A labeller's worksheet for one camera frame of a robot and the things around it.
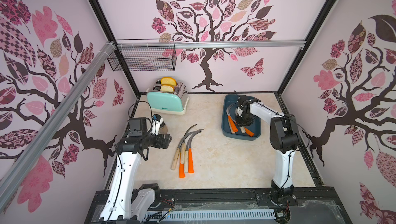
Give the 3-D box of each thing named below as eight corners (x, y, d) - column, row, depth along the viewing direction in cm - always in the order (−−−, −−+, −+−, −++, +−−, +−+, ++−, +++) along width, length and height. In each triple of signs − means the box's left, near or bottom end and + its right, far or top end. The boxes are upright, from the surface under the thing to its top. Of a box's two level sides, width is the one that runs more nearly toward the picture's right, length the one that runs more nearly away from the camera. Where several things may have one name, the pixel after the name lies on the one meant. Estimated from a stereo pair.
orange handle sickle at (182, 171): (180, 178, 82) (179, 176, 80) (180, 144, 95) (179, 142, 93) (185, 177, 82) (184, 176, 80) (184, 144, 95) (184, 142, 93)
